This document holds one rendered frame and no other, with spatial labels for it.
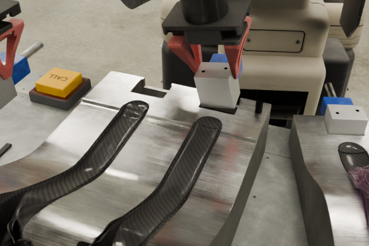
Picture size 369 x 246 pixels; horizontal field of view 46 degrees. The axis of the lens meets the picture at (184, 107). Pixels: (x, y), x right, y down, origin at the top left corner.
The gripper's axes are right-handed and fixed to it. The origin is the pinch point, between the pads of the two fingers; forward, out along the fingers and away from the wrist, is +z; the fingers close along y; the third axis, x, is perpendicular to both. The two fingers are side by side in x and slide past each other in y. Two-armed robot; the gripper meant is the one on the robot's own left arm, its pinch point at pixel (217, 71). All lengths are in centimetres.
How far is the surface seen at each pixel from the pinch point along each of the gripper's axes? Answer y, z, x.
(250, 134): 5.7, 4.9, -6.9
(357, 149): 18.7, 11.9, -1.1
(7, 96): -25.9, -3.8, -12.4
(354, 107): 17.9, 9.5, 4.9
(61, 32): -166, 91, 153
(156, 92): -11.1, 5.2, 0.6
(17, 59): -26.3, -6.4, -7.5
